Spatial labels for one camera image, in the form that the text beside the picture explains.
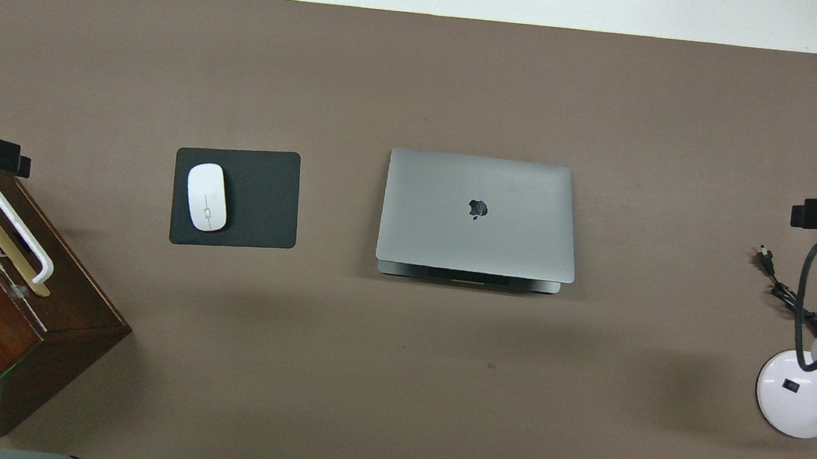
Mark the black mouse pad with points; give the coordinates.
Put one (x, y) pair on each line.
(261, 200)

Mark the silver grey laptop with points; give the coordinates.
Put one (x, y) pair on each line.
(475, 236)

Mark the white desk lamp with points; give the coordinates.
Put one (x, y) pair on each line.
(782, 400)

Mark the white computer mouse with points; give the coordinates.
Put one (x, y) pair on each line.
(207, 195)

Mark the brown table mat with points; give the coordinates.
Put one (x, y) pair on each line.
(439, 375)

